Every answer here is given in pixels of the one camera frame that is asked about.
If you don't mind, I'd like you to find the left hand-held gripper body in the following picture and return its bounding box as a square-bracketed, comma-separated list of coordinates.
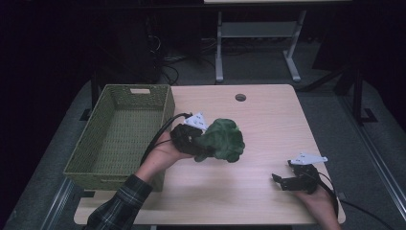
[169, 111, 210, 156]

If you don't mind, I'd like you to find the green woven basket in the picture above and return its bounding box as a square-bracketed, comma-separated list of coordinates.
[62, 83, 176, 193]

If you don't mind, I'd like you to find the grey metal stand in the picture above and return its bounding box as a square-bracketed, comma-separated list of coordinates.
[214, 9, 307, 83]

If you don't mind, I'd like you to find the thin black floor cable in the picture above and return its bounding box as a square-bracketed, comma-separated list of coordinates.
[338, 199, 396, 230]

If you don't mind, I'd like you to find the aluminium floor rail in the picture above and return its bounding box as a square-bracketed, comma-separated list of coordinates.
[40, 176, 77, 230]
[338, 95, 406, 222]

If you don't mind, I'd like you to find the dark green pet garment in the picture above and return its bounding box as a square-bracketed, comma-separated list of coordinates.
[192, 118, 246, 163]

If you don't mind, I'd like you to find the black metal stand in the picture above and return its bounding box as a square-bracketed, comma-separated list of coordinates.
[333, 63, 379, 127]

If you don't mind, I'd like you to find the right hand-held gripper black cable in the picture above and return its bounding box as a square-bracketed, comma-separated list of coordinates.
[314, 172, 340, 219]

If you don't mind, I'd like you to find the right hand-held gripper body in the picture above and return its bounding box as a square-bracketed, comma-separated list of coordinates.
[281, 152, 328, 196]

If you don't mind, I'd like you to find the person's left hand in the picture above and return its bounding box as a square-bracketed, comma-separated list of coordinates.
[135, 130, 194, 184]

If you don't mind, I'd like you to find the tangle of black cables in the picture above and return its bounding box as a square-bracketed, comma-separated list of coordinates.
[149, 33, 218, 86]

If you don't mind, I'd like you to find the person's right hand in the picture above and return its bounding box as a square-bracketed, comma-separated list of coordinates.
[295, 186, 342, 230]

